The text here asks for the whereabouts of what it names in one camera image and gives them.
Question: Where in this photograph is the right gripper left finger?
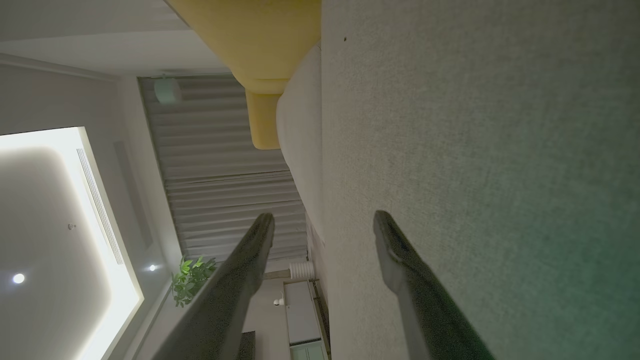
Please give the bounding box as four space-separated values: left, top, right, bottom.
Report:
152 213 276 360

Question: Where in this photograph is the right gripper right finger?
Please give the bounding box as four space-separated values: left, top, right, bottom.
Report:
373 210 496 360

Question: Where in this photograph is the green leafy plant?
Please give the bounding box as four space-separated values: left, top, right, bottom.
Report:
171 256 219 308

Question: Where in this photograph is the dark flat panel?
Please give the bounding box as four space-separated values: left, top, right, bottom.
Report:
238 330 256 360

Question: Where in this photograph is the white ribbed vase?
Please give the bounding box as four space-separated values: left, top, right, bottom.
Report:
289 261 316 281

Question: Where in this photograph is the white cabinet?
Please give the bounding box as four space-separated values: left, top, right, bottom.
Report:
283 280 331 360

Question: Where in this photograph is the grey pleated curtain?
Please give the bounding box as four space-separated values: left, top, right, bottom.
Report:
139 74 309 262

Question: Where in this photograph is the small yellow cushion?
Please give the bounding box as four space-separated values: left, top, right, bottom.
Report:
245 89 282 151

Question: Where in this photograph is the round white lamp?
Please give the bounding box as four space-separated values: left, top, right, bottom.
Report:
153 76 183 105

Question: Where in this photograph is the large yellow cushion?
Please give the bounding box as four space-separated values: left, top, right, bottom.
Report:
165 0 322 95

